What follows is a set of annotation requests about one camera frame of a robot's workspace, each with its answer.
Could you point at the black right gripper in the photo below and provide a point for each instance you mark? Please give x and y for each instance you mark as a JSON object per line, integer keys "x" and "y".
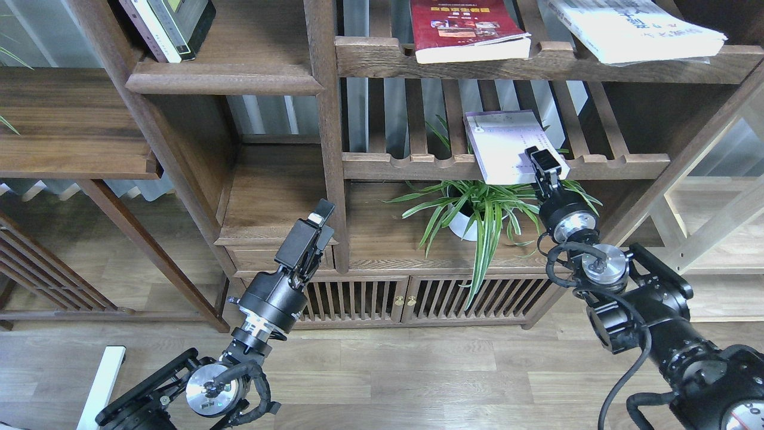
{"x": 563, "y": 212}

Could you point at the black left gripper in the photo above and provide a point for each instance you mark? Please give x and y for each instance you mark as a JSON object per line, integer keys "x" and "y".
{"x": 274, "y": 301}

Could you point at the pale purple book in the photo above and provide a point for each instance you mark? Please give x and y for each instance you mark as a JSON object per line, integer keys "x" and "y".
{"x": 500, "y": 139}

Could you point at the white book with blue text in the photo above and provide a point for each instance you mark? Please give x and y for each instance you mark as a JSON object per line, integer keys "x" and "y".
{"x": 619, "y": 32}

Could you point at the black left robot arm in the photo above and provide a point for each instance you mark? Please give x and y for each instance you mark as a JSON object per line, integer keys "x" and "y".
{"x": 233, "y": 388}

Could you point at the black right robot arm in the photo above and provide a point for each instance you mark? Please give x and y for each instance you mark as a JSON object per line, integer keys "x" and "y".
{"x": 635, "y": 301}

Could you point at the dark wooden bookshelf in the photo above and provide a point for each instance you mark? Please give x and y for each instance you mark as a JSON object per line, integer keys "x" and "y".
{"x": 281, "y": 108}

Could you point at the green spider plant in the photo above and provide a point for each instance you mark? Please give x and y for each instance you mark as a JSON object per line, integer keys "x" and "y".
{"x": 496, "y": 208}

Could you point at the white plant pot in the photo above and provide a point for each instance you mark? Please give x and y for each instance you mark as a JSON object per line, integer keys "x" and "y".
{"x": 462, "y": 226}

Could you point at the light wooden rack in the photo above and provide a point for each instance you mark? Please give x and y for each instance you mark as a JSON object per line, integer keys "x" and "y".
{"x": 706, "y": 227}

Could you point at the red book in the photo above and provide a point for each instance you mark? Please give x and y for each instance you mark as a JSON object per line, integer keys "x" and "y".
{"x": 466, "y": 31}

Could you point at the dark grey book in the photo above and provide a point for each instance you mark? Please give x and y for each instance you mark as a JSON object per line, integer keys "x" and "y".
{"x": 186, "y": 23}

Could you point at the white spine book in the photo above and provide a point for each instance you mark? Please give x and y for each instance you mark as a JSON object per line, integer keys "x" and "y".
{"x": 146, "y": 15}

